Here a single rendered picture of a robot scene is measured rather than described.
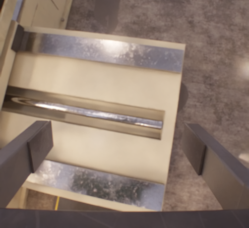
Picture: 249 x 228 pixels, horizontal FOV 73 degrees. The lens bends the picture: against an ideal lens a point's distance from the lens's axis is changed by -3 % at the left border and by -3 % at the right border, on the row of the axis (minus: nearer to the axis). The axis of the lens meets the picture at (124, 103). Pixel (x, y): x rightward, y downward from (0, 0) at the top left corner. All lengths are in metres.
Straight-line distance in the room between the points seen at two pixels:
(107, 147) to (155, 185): 0.31
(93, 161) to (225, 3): 1.98
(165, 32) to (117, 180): 1.47
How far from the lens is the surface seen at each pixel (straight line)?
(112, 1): 2.15
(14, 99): 1.22
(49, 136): 0.17
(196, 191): 1.82
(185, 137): 0.17
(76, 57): 1.06
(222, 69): 1.93
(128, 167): 0.98
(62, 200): 1.56
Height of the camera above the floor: 1.66
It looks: 81 degrees down
